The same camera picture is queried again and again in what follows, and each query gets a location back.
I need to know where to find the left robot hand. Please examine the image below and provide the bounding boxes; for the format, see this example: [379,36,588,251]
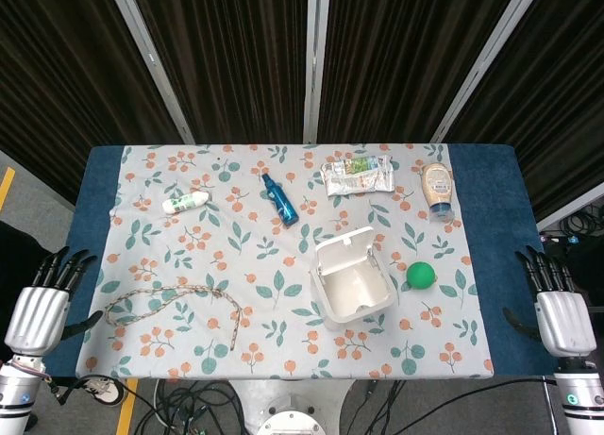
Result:
[3,246,104,357]

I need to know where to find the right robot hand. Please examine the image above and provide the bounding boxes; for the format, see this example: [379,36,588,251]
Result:
[502,244,597,360]

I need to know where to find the green ball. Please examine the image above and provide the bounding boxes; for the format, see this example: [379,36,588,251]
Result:
[406,261,437,293]

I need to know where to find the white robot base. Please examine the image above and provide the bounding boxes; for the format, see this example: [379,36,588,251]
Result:
[229,377,362,435]

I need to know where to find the white plastic container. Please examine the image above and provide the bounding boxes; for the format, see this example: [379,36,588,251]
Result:
[310,226,396,331]

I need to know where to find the person in black clothes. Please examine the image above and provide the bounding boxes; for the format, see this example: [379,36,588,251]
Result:
[0,220,60,332]

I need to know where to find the white black sneaker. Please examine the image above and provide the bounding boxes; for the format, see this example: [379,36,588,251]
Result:
[84,376,127,407]

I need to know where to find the blue table cover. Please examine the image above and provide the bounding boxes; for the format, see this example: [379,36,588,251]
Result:
[44,143,558,378]

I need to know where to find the beige sauce squeeze bottle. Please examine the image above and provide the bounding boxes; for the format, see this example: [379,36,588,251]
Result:
[421,162,455,223]

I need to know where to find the white green tube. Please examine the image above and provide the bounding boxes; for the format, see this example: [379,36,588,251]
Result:
[161,192,210,215]

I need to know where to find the dark curtain panel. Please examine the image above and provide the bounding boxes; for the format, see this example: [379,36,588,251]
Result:
[317,0,524,145]
[127,0,311,145]
[0,0,184,203]
[445,0,604,222]

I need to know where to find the floral tablecloth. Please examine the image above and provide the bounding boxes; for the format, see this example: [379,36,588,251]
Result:
[75,143,495,379]

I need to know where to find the crumpled silver snack packet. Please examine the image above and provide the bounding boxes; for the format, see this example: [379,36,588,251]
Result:
[320,154,395,197]

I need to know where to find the blue spray bottle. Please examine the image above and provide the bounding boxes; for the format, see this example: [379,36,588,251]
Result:
[260,173,300,227]

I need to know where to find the black cable plug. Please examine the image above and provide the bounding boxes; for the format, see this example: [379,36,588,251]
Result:
[45,376,68,407]

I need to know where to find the coiled black cables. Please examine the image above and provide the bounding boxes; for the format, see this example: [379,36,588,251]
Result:
[559,207,604,241]

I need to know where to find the aluminium frame post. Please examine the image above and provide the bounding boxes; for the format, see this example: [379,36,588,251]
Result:
[429,0,548,144]
[106,0,196,145]
[536,182,604,232]
[301,0,331,145]

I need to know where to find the braided rope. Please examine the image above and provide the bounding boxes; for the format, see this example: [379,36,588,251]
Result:
[104,285,243,351]

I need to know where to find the black floor cable bundle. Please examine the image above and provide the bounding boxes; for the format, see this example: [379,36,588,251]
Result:
[125,377,259,435]

